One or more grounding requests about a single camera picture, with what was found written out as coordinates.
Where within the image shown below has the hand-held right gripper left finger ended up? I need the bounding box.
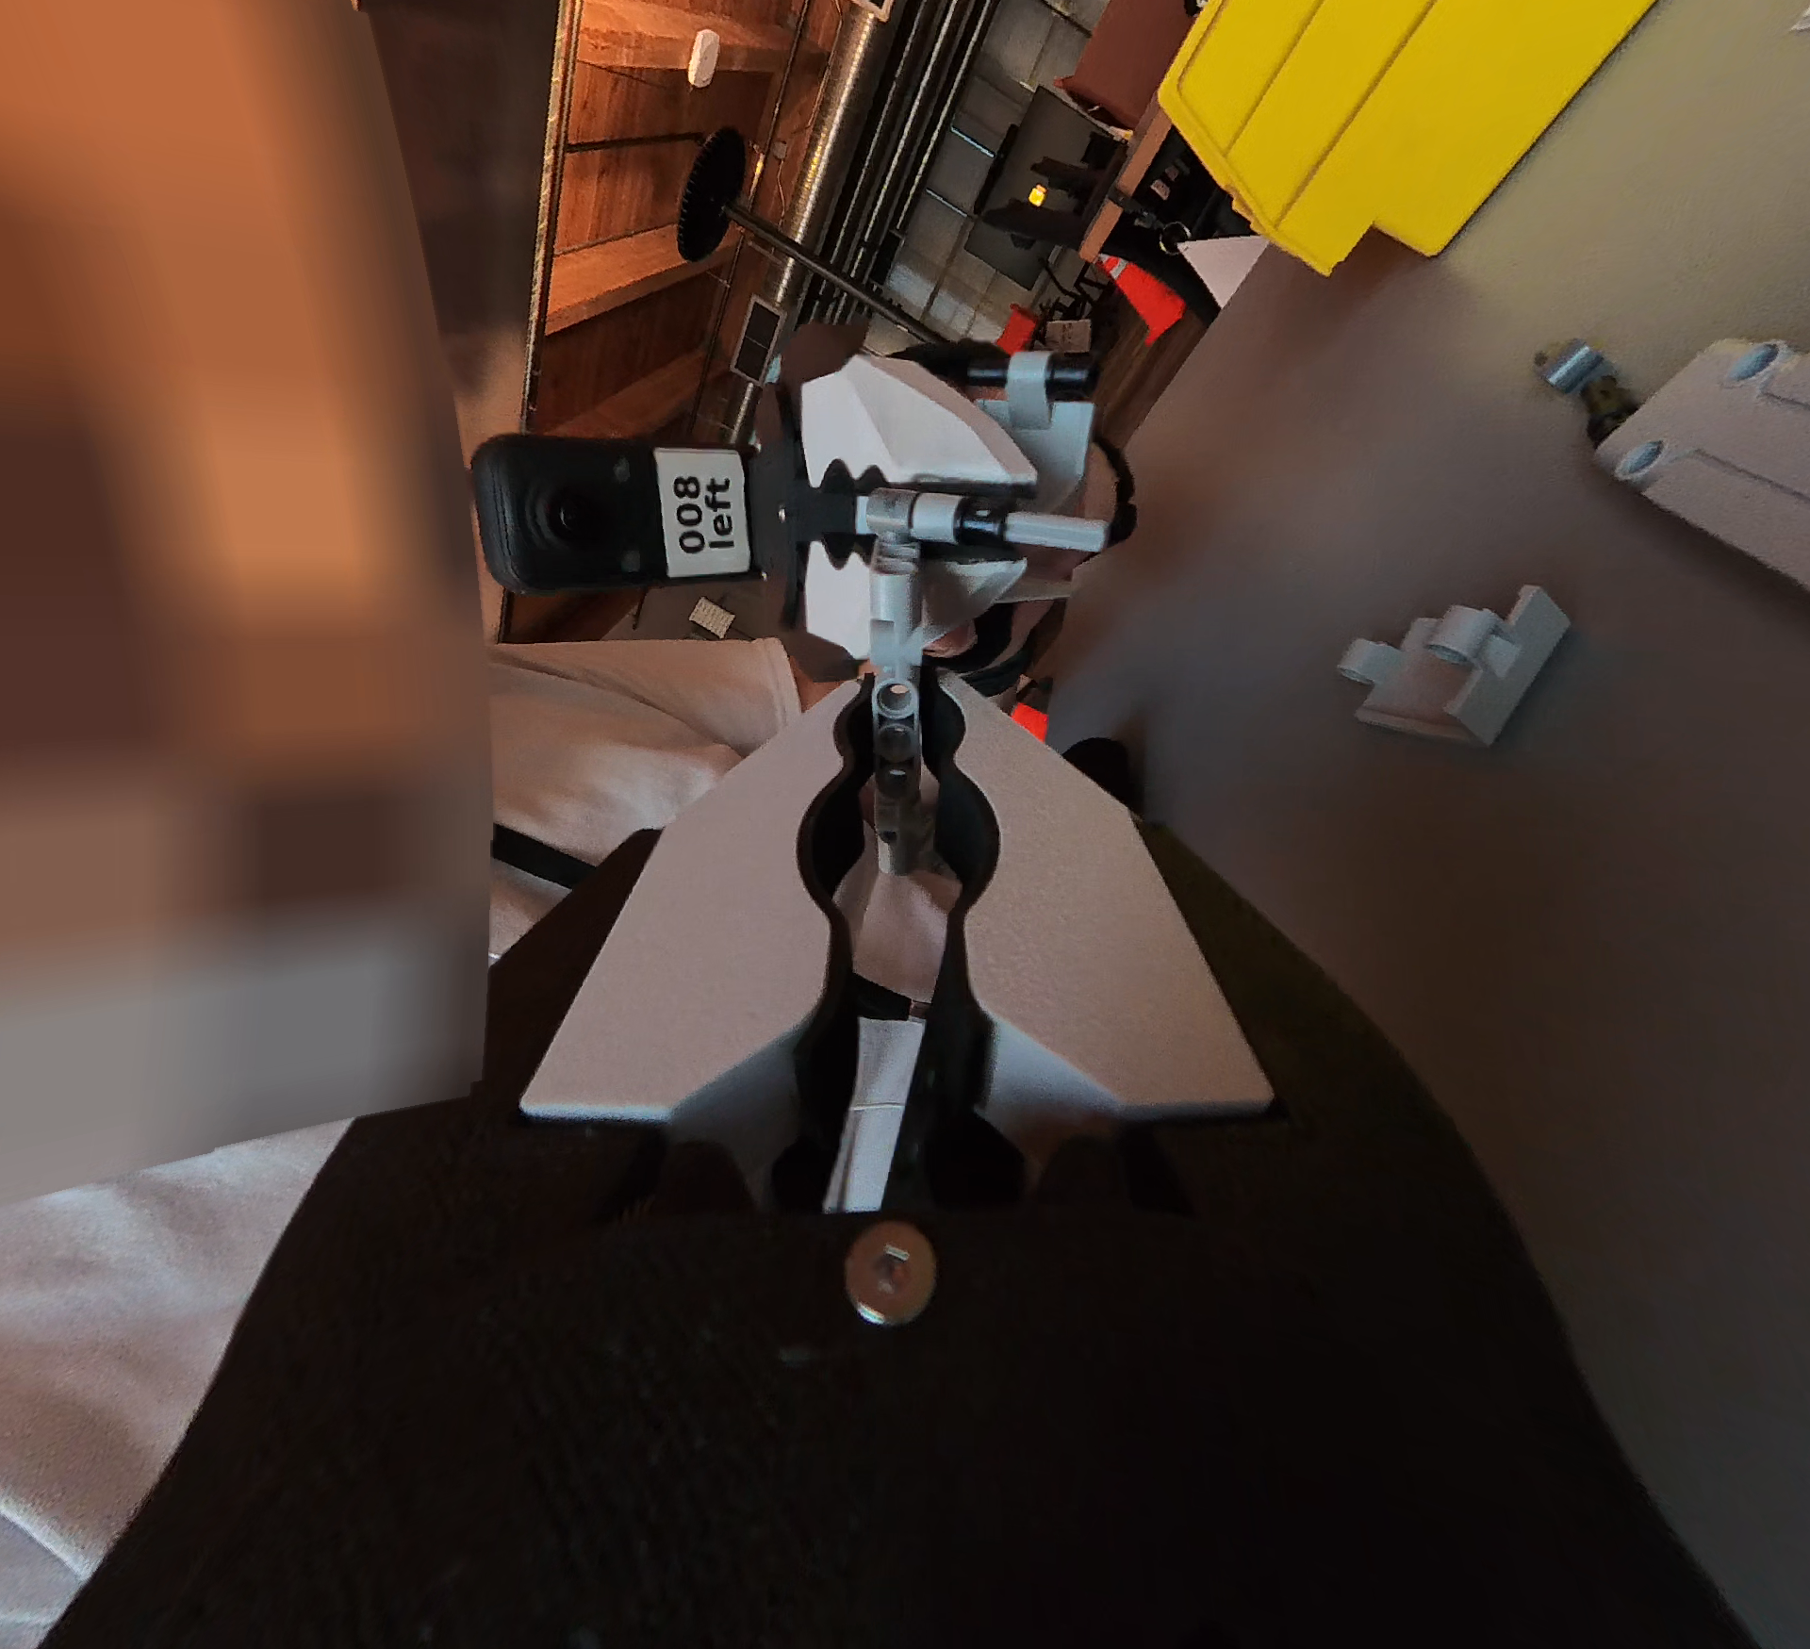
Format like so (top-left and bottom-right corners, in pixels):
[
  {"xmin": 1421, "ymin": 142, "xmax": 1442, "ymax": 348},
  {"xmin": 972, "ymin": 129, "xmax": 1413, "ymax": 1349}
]
[{"xmin": 520, "ymin": 670, "xmax": 868, "ymax": 1204}]

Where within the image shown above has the black lanyard strap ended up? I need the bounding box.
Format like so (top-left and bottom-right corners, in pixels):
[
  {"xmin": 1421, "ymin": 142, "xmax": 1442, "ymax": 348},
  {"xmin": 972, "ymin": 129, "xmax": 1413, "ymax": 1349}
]
[{"xmin": 488, "ymin": 826, "xmax": 596, "ymax": 893}]

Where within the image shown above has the person's left forearm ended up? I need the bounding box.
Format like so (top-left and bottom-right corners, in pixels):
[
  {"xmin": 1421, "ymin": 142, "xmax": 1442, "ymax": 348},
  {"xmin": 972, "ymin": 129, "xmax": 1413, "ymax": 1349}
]
[{"xmin": 834, "ymin": 872, "xmax": 971, "ymax": 1001}]

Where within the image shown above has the yellow storage bin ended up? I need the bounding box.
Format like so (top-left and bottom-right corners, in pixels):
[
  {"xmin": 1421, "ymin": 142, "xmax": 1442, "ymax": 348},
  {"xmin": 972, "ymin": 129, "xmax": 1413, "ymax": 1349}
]
[{"xmin": 1157, "ymin": 0, "xmax": 1795, "ymax": 275}]

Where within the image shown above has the grey bush with black pins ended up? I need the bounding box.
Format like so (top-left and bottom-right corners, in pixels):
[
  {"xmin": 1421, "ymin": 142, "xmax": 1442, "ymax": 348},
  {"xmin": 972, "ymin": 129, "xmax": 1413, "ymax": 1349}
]
[{"xmin": 976, "ymin": 346, "xmax": 1100, "ymax": 435}]

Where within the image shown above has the grey toy beam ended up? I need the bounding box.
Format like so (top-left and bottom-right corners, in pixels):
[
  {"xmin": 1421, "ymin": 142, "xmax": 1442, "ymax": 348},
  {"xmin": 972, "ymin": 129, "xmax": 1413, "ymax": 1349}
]
[{"xmin": 866, "ymin": 528, "xmax": 933, "ymax": 883}]

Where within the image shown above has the black ceiling fan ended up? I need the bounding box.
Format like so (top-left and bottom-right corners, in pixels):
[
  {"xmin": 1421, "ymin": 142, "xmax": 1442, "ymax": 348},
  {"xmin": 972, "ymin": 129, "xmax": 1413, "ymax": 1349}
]
[{"xmin": 676, "ymin": 125, "xmax": 914, "ymax": 313}]

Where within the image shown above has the grey axle with black pin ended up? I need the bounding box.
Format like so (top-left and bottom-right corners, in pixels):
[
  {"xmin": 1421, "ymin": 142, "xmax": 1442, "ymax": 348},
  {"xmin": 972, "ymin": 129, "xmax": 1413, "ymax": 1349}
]
[{"xmin": 870, "ymin": 486, "xmax": 1107, "ymax": 551}]

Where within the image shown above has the grey desk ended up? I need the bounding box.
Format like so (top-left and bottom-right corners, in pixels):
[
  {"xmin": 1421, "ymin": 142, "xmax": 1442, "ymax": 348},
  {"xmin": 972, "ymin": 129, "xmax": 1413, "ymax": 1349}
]
[{"xmin": 1047, "ymin": 0, "xmax": 1810, "ymax": 1649}]

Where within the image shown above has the curved grey toy panel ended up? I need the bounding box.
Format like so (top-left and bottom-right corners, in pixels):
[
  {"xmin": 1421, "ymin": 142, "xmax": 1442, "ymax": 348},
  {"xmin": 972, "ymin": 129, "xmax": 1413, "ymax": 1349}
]
[{"xmin": 1339, "ymin": 583, "xmax": 1571, "ymax": 748}]

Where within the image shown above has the short grey toy panel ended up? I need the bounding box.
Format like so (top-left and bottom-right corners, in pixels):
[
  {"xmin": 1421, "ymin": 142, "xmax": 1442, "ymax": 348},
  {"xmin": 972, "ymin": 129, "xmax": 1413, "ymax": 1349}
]
[{"xmin": 1010, "ymin": 397, "xmax": 1098, "ymax": 505}]

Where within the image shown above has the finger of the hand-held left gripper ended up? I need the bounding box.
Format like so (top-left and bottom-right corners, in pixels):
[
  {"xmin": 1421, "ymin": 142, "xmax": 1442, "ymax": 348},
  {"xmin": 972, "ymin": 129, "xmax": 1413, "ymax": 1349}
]
[
  {"xmin": 798, "ymin": 351, "xmax": 1043, "ymax": 498},
  {"xmin": 803, "ymin": 545, "xmax": 1037, "ymax": 663}
]

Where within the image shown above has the person's torso in light shirt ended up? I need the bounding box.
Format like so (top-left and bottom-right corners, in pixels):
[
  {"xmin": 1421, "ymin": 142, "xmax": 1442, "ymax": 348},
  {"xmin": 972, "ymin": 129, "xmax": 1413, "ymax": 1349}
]
[{"xmin": 0, "ymin": 636, "xmax": 815, "ymax": 1609}]

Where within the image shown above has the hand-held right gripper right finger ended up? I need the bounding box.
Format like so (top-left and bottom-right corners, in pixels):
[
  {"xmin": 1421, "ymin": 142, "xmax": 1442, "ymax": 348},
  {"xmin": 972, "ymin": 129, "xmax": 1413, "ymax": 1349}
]
[{"xmin": 921, "ymin": 672, "xmax": 1274, "ymax": 1204}]

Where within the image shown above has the long grey toy panel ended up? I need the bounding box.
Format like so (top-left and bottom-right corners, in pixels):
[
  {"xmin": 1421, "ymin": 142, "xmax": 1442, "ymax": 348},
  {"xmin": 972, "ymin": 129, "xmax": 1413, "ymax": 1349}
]
[{"xmin": 1595, "ymin": 336, "xmax": 1810, "ymax": 596}]

